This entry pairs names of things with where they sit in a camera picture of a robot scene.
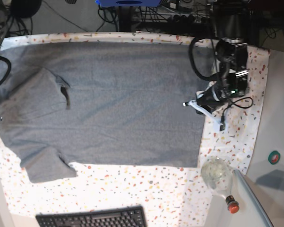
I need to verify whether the clear bottle with red cap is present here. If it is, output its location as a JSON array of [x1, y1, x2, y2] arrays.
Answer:
[[201, 157, 240, 214]]

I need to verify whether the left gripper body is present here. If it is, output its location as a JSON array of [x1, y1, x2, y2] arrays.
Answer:
[[197, 99, 217, 114]]

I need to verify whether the black keyboard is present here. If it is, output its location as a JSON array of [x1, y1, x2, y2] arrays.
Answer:
[[35, 206, 147, 227]]

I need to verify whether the green tape roll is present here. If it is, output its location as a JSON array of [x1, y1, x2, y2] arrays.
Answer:
[[268, 150, 281, 165]]

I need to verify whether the terrazzo pattern table cloth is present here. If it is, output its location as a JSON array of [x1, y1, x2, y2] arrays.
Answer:
[[0, 46, 270, 227]]

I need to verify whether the grey t-shirt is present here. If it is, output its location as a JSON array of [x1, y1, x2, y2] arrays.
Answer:
[[0, 42, 207, 183]]

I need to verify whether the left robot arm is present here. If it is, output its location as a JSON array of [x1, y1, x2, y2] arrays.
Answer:
[[189, 0, 249, 113]]

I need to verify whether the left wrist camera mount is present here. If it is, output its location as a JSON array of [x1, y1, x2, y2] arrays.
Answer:
[[182, 88, 226, 131]]

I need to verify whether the blue box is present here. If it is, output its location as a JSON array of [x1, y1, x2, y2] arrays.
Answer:
[[95, 0, 169, 7]]

